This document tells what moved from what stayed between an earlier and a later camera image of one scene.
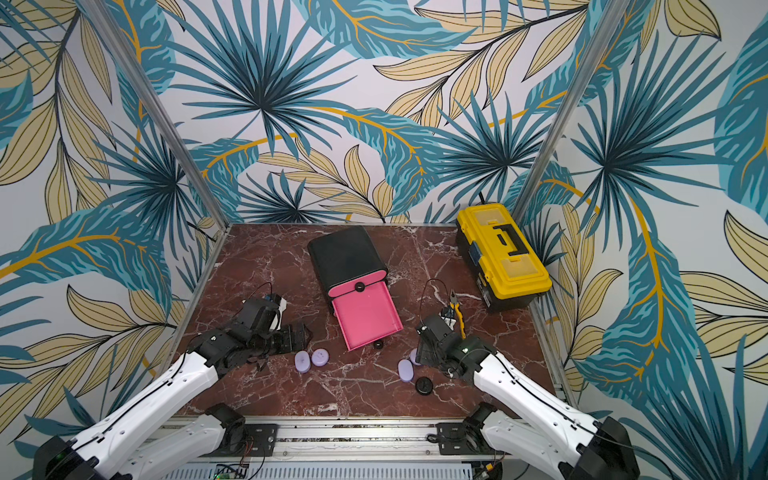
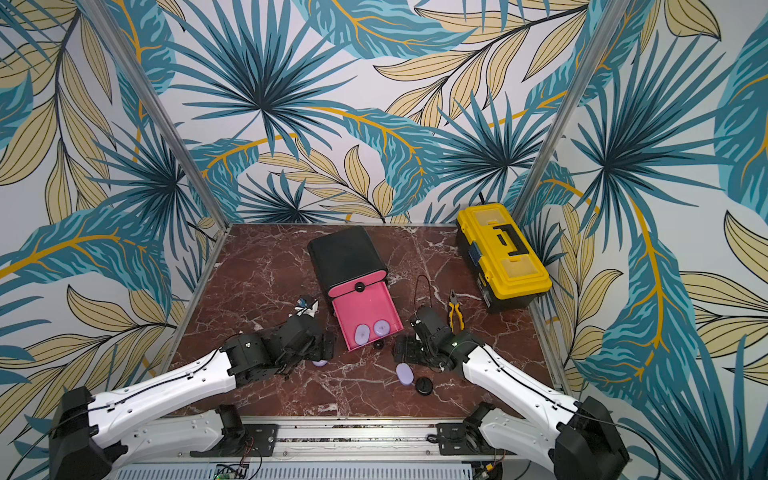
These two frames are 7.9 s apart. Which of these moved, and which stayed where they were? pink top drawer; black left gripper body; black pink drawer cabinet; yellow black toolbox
Moved: black left gripper body
Stayed: black pink drawer cabinet; pink top drawer; yellow black toolbox
